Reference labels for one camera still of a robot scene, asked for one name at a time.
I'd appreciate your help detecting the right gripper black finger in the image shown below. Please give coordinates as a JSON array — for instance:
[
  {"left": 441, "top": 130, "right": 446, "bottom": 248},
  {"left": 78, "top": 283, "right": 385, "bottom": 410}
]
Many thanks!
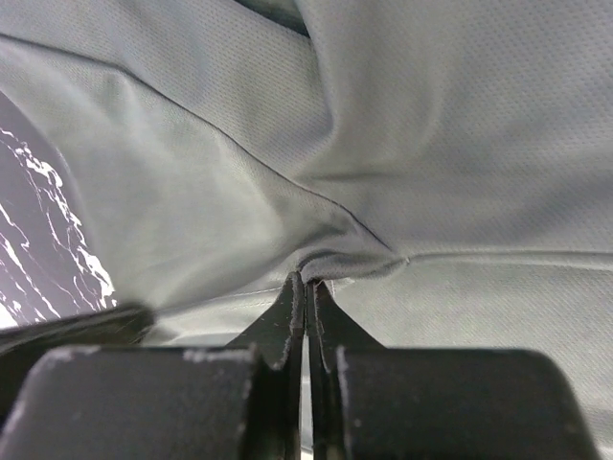
[{"left": 306, "top": 281, "right": 383, "bottom": 460}]

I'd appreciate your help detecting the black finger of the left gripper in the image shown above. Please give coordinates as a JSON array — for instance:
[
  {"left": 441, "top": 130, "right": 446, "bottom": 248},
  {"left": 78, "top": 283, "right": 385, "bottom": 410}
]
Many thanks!
[{"left": 229, "top": 272, "right": 305, "bottom": 459}]

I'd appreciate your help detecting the grey t-shirt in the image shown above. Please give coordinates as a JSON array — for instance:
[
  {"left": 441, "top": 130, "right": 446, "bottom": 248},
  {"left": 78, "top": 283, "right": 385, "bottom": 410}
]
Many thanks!
[{"left": 1, "top": 1, "right": 612, "bottom": 458}]

